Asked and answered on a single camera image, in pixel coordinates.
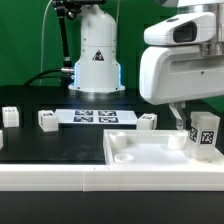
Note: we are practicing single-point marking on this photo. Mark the white square tabletop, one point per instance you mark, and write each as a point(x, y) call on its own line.
point(132, 147)

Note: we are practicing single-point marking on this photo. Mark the black camera stand pole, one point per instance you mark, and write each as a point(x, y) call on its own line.
point(70, 9)

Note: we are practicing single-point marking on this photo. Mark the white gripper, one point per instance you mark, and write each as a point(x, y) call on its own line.
point(173, 67)

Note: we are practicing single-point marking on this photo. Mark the white U-shaped obstacle fence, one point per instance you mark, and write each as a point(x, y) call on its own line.
point(107, 178)

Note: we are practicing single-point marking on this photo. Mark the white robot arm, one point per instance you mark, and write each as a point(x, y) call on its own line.
point(97, 71)

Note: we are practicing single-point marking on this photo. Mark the white marker sheet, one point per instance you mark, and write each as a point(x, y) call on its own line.
point(79, 116)

